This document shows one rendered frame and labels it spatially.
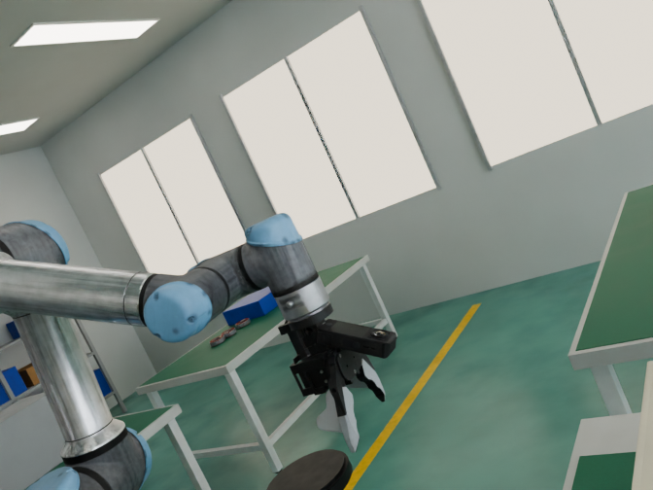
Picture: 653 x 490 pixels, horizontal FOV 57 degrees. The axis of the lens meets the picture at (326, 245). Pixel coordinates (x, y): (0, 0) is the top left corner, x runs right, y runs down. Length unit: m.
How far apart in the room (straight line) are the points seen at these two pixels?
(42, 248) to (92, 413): 0.30
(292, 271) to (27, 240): 0.47
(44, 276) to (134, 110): 6.23
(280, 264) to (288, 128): 5.00
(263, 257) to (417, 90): 4.40
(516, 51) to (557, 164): 0.91
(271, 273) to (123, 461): 0.48
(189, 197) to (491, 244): 3.32
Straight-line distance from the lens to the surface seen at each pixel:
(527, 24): 4.93
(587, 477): 1.42
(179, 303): 0.78
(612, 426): 1.56
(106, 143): 7.57
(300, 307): 0.88
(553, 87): 4.92
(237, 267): 0.90
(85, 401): 1.16
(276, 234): 0.87
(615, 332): 1.98
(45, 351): 1.14
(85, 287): 0.88
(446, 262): 5.49
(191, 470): 3.46
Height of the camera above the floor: 1.54
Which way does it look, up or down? 7 degrees down
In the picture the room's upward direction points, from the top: 25 degrees counter-clockwise
